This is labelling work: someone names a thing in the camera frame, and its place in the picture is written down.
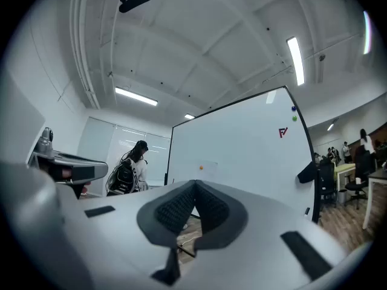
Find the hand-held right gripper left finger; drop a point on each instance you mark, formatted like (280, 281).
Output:
(121, 246)

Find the black office chair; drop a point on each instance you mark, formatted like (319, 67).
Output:
(326, 180)
(361, 174)

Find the yellow-green table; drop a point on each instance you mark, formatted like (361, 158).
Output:
(344, 169)

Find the window with blinds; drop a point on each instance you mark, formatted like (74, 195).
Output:
(99, 150)

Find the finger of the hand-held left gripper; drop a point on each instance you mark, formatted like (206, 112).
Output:
(87, 169)
(75, 158)

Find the white ceiling pipes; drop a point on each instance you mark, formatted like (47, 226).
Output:
(84, 47)

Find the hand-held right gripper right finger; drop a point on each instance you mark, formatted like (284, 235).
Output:
(257, 222)

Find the dark table with white legs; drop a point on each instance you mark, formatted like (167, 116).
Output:
(378, 175)

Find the small ceiling light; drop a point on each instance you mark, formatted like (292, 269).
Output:
(189, 116)

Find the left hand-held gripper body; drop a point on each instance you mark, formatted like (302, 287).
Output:
(45, 150)

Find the long ceiling light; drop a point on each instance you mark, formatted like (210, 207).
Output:
(366, 32)
(295, 60)
(331, 125)
(136, 96)

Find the ceiling security camera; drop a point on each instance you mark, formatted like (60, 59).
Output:
(322, 57)

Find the white waste bin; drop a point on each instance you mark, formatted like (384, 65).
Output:
(342, 196)

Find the black-framed whiteboard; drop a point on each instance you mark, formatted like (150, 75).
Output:
(242, 137)

